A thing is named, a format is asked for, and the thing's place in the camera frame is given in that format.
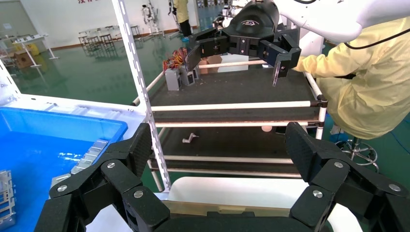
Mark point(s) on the white humanoid robot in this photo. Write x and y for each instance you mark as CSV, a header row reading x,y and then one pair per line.
x,y
149,16

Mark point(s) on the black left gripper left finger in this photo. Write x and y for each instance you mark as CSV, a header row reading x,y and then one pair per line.
x,y
128,150

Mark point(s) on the white side table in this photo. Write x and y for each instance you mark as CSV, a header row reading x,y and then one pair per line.
x,y
30,39

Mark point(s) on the silver angled metal bracket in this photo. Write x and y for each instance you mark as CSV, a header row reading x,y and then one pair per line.
x,y
61,179

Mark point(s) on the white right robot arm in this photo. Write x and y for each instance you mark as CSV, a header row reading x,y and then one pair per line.
x,y
336,16

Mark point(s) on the cardboard box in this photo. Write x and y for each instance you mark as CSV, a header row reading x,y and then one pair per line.
x,y
23,60
211,64

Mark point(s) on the white metal shelf rack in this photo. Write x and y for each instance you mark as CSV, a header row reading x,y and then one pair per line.
x,y
38,101

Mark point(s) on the chrome stool base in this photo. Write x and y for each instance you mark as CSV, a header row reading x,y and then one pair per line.
x,y
355,145

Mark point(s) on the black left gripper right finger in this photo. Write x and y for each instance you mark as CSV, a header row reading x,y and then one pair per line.
x,y
304,150

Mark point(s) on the segmented silver metal strip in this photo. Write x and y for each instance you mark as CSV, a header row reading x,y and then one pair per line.
x,y
93,152

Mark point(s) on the black bar stool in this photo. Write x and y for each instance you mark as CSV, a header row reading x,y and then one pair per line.
x,y
107,40
93,41

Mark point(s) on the white tube cart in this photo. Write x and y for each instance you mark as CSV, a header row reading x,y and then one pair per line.
x,y
230,105

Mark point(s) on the small white plastic part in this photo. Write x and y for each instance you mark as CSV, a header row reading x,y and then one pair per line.
x,y
189,138

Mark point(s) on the black tray with brass edges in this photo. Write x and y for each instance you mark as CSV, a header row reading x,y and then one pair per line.
x,y
192,208

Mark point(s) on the silver perforated metal bracket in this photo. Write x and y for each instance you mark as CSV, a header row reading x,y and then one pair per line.
x,y
6,198

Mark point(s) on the blue plastic bin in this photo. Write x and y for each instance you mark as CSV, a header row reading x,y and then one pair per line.
x,y
38,147

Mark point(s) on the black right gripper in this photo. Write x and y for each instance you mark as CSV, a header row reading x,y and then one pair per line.
x,y
253,22

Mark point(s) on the grey metal box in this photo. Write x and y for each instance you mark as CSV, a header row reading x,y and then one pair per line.
x,y
173,80
187,76

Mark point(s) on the person in yellow coat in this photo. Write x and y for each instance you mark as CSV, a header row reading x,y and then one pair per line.
x,y
368,89
182,16

